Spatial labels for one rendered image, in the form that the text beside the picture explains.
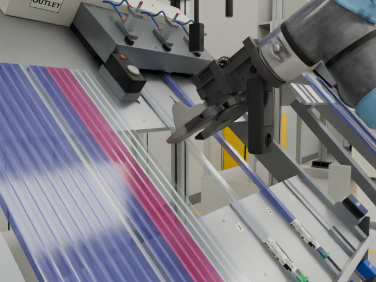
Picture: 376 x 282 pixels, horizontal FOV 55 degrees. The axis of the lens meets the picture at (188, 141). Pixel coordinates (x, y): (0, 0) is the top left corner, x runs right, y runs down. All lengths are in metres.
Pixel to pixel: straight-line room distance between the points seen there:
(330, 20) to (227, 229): 0.32
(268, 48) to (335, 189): 0.69
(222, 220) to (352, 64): 0.28
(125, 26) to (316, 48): 0.38
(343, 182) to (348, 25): 0.69
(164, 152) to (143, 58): 2.53
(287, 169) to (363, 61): 0.44
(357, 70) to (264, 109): 0.14
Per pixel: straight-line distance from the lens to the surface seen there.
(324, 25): 0.51
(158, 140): 3.18
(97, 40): 0.72
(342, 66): 0.51
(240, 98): 0.56
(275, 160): 0.89
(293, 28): 0.52
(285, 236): 0.65
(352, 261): 0.73
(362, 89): 0.50
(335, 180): 1.13
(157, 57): 0.77
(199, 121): 0.56
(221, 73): 0.56
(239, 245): 0.55
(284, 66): 0.52
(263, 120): 0.55
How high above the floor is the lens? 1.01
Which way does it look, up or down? 6 degrees down
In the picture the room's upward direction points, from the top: straight up
